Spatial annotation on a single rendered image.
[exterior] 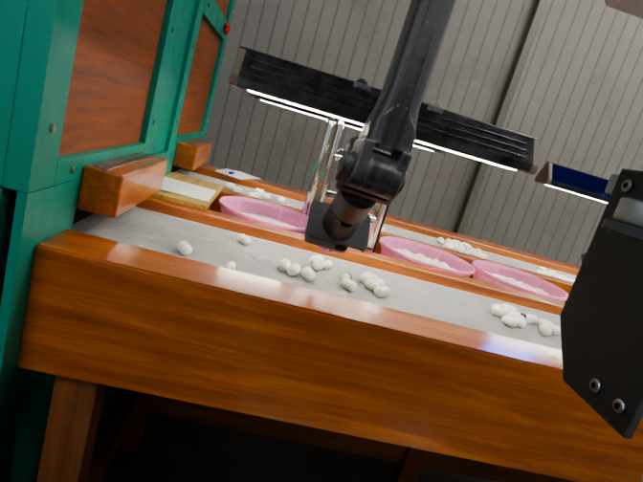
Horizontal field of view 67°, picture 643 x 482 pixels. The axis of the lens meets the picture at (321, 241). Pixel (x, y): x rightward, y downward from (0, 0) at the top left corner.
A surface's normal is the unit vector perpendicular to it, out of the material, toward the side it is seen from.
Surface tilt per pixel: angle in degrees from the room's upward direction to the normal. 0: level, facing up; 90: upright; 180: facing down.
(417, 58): 84
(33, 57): 90
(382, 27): 90
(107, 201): 90
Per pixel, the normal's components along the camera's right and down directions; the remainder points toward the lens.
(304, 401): 0.07, 0.25
